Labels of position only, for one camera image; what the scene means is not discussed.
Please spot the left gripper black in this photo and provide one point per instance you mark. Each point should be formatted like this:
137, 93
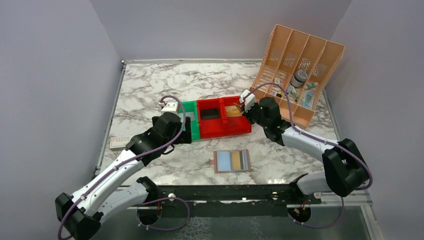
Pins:
185, 137

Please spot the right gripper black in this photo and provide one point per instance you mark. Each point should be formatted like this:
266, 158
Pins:
246, 114

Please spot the gold VIP card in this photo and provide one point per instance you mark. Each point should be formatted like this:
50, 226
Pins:
237, 110

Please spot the green plastic bin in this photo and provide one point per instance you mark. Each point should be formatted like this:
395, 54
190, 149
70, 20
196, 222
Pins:
191, 106

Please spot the red double plastic bin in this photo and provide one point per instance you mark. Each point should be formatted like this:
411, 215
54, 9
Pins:
224, 126

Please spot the gold card black stripe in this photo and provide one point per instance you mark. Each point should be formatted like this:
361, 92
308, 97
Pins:
239, 160

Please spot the brown leather card holder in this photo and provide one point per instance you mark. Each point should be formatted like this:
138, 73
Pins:
222, 161

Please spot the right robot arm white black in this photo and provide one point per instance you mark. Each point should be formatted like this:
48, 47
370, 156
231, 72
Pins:
344, 167

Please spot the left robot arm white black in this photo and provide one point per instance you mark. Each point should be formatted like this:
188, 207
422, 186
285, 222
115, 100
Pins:
83, 212

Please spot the silver card in green bin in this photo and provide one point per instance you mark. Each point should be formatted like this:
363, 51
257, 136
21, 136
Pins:
191, 115

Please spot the gold card in red bin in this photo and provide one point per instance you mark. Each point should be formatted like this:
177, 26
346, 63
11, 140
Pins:
228, 111

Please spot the black card in red bin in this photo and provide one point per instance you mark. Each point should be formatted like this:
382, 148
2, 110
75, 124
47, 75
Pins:
209, 114

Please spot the white red playing card box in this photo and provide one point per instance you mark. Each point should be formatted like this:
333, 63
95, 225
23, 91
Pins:
118, 143

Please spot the small items in organizer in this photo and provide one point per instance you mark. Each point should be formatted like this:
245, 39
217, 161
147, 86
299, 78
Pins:
306, 101

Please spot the round jar patterned lid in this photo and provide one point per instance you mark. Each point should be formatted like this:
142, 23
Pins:
299, 78

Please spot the green white tube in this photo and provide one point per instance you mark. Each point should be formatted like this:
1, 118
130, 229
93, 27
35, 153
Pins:
311, 86

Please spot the peach desk organizer rack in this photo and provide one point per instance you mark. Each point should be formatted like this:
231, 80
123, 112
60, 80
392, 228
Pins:
295, 70

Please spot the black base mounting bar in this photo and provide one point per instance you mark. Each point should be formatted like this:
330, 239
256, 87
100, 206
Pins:
216, 201

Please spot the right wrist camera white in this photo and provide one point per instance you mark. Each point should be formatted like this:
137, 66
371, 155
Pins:
247, 99

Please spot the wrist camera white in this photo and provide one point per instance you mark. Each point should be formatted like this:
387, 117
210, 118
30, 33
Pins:
169, 107
247, 99

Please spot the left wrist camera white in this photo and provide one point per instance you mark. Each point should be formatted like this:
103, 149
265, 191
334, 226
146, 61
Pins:
169, 107

